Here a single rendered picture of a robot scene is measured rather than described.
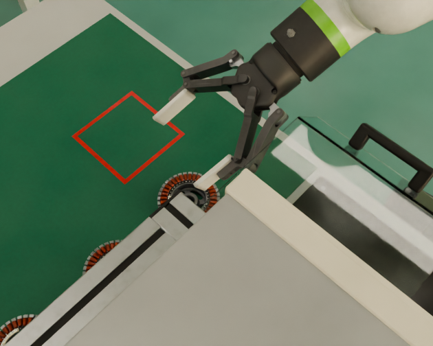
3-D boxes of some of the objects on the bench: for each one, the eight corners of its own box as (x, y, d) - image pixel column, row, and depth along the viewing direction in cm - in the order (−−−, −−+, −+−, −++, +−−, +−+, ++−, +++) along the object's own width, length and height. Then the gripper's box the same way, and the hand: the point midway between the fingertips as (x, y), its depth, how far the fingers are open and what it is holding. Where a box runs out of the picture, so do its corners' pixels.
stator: (201, 171, 101) (201, 160, 98) (231, 217, 96) (231, 208, 93) (148, 196, 98) (146, 187, 95) (176, 245, 93) (174, 237, 90)
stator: (130, 321, 86) (128, 315, 83) (73, 292, 89) (68, 285, 86) (163, 263, 91) (161, 255, 88) (108, 237, 94) (105, 228, 91)
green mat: (110, 13, 123) (110, 12, 123) (317, 168, 101) (317, 167, 101) (-318, 301, 88) (-320, 300, 88) (-142, 626, 67) (-142, 627, 67)
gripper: (345, 130, 73) (228, 222, 78) (252, 17, 84) (154, 104, 89) (331, 112, 67) (205, 214, 72) (233, -7, 78) (128, 88, 83)
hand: (183, 148), depth 80 cm, fingers open, 13 cm apart
